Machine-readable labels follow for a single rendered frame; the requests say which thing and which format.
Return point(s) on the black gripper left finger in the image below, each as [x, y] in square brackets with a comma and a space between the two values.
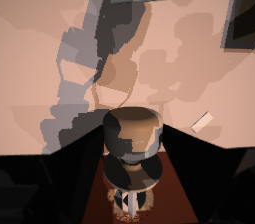
[67, 174]

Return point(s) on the tan cardboard box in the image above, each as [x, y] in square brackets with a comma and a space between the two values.
[245, 27]

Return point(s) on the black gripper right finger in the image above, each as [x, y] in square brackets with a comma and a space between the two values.
[207, 174]

